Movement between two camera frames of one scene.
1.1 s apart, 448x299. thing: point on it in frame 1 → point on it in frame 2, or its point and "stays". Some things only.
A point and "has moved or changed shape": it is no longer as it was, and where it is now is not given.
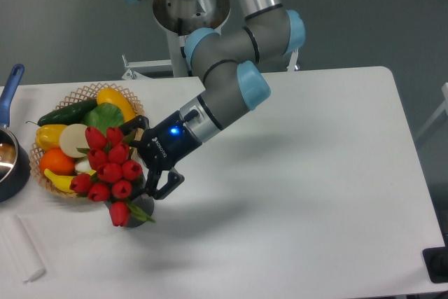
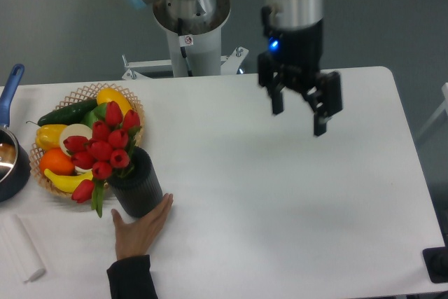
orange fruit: x=56 y=162 stays
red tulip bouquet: x=112 y=174 has moved or changed shape
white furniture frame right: x=444 y=89 stays
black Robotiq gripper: x=163 y=148 → x=303 y=49
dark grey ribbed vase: x=135 y=194 has moved or changed shape
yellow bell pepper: x=47 y=136 stays
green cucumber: x=68 y=115 stays
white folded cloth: x=21 y=249 stays
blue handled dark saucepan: x=15 y=161 stays
